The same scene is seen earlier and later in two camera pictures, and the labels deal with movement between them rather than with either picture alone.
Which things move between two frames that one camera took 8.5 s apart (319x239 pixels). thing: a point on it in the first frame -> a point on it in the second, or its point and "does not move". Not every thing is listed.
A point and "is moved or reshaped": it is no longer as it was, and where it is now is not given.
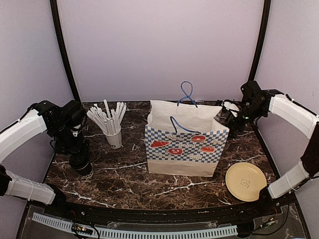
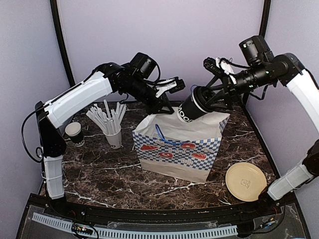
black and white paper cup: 81,163 -> 197,104
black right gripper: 232,120 -> 228,85
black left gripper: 76,148 -> 155,108
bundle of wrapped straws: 109,123 does not move
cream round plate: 244,180 does not move
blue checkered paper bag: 183,138 is moved or reshaped
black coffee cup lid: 79,161 -> 202,94
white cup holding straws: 114,140 does not move
